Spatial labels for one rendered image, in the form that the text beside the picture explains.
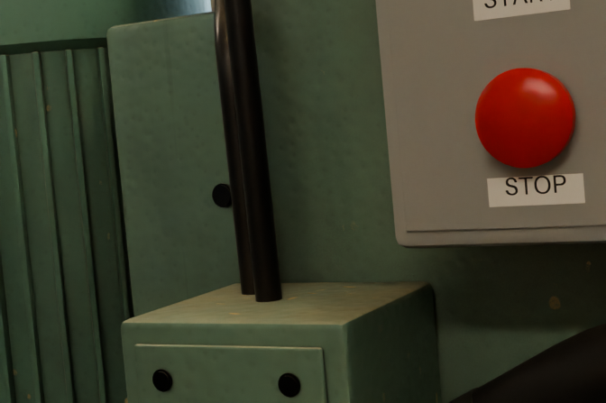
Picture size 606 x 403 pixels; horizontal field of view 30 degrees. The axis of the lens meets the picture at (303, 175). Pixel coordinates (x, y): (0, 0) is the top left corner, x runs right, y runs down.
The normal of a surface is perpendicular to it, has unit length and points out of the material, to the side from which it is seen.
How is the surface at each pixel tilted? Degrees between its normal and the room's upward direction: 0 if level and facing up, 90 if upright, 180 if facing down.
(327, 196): 90
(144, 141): 90
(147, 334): 90
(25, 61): 90
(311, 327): 67
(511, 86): 81
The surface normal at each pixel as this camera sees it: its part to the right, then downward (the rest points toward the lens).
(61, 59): 0.23, 0.03
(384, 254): -0.47, 0.09
